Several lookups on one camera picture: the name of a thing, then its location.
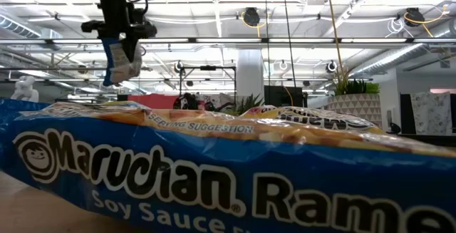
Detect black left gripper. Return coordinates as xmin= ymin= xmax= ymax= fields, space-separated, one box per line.
xmin=81 ymin=0 xmax=158 ymax=64

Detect blue yellow Maruchan noodle pack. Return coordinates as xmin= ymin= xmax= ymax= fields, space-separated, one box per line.
xmin=0 ymin=98 xmax=51 ymax=127
xmin=0 ymin=100 xmax=456 ymax=233
xmin=101 ymin=36 xmax=143 ymax=88

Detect red Maruchan noodle pack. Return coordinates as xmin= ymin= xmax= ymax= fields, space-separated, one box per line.
xmin=239 ymin=104 xmax=388 ymax=136

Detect red partition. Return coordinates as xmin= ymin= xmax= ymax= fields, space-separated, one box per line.
xmin=126 ymin=93 xmax=180 ymax=110

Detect long ceiling light bar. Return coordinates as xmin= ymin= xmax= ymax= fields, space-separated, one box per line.
xmin=0 ymin=36 xmax=456 ymax=46

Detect white humanoid figure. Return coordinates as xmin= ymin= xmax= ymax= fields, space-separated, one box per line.
xmin=9 ymin=75 xmax=40 ymax=103

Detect white pillar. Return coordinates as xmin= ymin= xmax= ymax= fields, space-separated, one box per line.
xmin=236 ymin=49 xmax=265 ymax=100

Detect succulent in white patterned pot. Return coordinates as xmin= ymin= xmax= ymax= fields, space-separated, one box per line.
xmin=324 ymin=63 xmax=384 ymax=130

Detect white patterned cloth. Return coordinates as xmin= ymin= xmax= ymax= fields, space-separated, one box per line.
xmin=409 ymin=90 xmax=453 ymax=136

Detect black metal stand frame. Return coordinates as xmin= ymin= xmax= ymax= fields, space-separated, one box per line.
xmin=177 ymin=64 xmax=238 ymax=102

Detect silver ventilation duct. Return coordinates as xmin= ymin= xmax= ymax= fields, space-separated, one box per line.
xmin=351 ymin=19 xmax=456 ymax=78
xmin=0 ymin=14 xmax=64 ymax=41

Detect black ceiling cable reel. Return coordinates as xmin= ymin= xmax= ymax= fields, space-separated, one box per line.
xmin=404 ymin=7 xmax=425 ymax=28
xmin=242 ymin=6 xmax=261 ymax=28

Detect thin black hanging cable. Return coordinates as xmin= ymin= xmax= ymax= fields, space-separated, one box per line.
xmin=264 ymin=0 xmax=271 ymax=97

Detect yellow hanging cable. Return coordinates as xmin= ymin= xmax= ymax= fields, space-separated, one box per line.
xmin=324 ymin=0 xmax=346 ymax=84

